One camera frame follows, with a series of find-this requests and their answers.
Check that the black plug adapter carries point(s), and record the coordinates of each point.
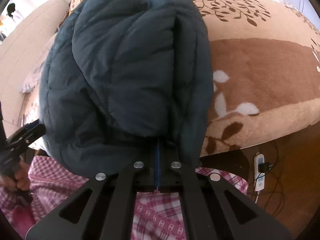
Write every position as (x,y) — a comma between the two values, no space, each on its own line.
(265,167)

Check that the dark blue padded jacket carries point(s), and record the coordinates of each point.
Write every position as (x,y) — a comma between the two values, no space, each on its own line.
(125,80)

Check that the person's left hand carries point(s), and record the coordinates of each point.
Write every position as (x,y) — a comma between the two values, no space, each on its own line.
(22,177)

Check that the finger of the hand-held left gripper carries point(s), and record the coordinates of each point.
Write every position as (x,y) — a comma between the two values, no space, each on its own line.
(28,133)

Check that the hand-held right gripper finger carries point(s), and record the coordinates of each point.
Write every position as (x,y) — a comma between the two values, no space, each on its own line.
(160,170)
(156,170)

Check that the white floral pillow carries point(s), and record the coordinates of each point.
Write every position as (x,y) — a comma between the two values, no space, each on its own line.
(30,82)

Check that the bed with floral bedspread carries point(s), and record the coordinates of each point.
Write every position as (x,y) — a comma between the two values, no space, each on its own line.
(262,67)

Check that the pink plaid pajamas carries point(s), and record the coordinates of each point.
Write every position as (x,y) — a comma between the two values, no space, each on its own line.
(155,212)

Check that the white power strip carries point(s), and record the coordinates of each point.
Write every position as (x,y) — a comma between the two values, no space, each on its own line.
(259,175)

